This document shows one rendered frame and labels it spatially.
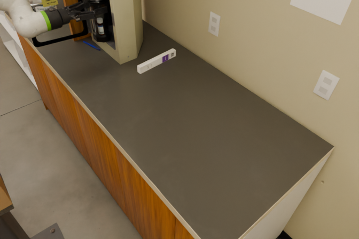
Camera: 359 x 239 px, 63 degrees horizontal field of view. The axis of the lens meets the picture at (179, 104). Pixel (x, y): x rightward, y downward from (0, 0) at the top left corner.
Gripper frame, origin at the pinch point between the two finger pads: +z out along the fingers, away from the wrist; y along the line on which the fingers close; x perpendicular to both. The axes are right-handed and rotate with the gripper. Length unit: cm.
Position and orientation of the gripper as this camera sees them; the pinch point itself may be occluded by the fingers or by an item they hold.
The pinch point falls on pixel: (98, 6)
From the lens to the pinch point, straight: 162.1
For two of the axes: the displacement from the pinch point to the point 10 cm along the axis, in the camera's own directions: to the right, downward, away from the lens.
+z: 7.8, -4.1, 4.8
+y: -6.3, -5.5, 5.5
